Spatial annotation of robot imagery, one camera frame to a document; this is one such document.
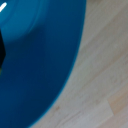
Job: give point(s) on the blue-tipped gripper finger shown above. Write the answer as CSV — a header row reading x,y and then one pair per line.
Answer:
x,y
2,50

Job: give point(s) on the blue plastic bowl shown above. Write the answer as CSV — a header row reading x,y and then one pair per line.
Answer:
x,y
40,63

